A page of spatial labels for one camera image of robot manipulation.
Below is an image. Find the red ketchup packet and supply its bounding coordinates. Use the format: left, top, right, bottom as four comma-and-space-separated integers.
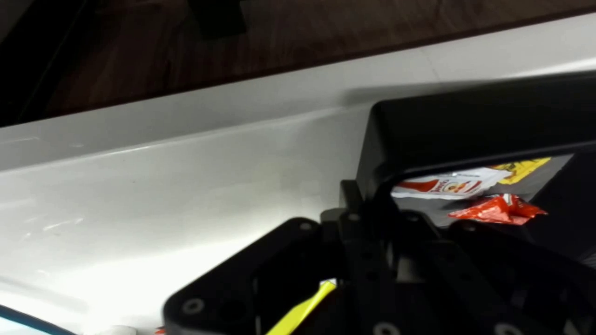
450, 193, 545, 225

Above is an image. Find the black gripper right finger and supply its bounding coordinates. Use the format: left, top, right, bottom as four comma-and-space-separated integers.
398, 210, 596, 335

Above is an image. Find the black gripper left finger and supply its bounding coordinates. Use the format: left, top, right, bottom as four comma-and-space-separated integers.
162, 217, 338, 335

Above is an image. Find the yellow sauce packet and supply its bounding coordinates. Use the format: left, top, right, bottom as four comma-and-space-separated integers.
497, 156, 549, 186

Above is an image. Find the black square bowl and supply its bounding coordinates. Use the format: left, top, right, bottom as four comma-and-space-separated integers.
355, 70, 596, 260

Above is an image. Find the white and red sauce packet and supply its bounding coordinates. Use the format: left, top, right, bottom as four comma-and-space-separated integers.
391, 167, 508, 200

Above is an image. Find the blue-green power cable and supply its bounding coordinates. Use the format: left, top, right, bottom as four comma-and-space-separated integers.
0, 303, 80, 335

